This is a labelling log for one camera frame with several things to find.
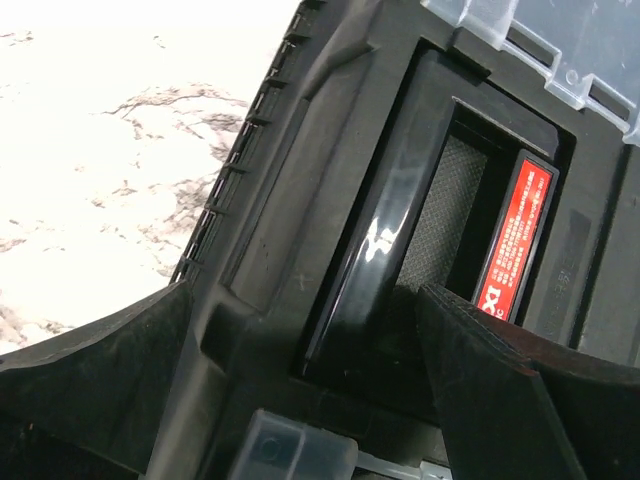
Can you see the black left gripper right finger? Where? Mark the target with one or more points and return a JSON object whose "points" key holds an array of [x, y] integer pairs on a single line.
{"points": [[513, 405]]}

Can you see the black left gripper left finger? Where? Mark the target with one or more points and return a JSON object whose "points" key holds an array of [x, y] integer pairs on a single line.
{"points": [[87, 404]]}

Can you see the black plastic toolbox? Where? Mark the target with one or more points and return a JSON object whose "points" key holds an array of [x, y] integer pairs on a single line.
{"points": [[487, 147]]}

